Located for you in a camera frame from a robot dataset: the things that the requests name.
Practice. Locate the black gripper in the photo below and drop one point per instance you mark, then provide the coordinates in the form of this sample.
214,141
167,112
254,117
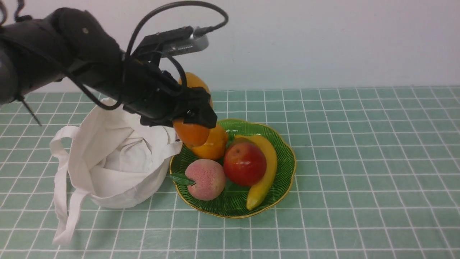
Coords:
159,99

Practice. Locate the orange mango fruit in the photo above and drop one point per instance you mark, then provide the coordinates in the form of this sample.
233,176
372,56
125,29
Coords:
192,134

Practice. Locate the white cloth tote bag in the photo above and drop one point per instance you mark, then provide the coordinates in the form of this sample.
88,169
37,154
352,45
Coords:
112,159

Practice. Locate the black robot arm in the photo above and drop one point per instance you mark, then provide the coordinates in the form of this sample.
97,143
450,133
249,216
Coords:
70,43

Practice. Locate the yellow-orange pear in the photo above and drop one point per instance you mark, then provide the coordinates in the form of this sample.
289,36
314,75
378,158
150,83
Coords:
215,146

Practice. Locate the pink peach with leaf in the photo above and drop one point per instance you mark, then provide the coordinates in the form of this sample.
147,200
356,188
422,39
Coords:
204,179

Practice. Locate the red apple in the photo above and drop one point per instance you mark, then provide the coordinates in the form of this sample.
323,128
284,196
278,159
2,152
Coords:
244,162

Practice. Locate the green leaf-shaped glass plate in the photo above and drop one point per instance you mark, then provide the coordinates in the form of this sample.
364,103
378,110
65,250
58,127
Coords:
231,203

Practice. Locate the yellow banana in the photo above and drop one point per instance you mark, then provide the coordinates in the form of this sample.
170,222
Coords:
260,190

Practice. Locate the green checkered tablecloth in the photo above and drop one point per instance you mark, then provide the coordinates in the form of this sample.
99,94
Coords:
377,177

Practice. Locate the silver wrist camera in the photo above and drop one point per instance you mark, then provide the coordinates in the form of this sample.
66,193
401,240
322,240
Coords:
176,42

